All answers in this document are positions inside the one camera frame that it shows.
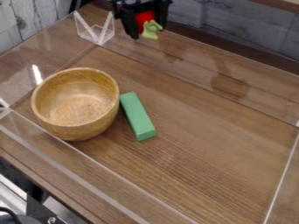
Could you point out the clear acrylic tray enclosure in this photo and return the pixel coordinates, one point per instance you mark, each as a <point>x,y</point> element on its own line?
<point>222,164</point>

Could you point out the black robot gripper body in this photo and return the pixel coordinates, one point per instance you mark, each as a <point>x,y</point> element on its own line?
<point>139,5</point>

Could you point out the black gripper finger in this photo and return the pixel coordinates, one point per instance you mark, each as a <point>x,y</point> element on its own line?
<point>161,11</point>
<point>129,21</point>

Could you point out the wooden bowl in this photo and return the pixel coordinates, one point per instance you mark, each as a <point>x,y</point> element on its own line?
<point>75,103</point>

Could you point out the red plush fruit green leaves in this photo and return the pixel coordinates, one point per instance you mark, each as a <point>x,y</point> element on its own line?
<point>147,26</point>

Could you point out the black metal table bracket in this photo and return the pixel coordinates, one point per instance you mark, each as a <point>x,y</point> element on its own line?
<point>38,211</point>

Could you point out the green rectangular block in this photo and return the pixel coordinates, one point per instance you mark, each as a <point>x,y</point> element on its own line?
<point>138,117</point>

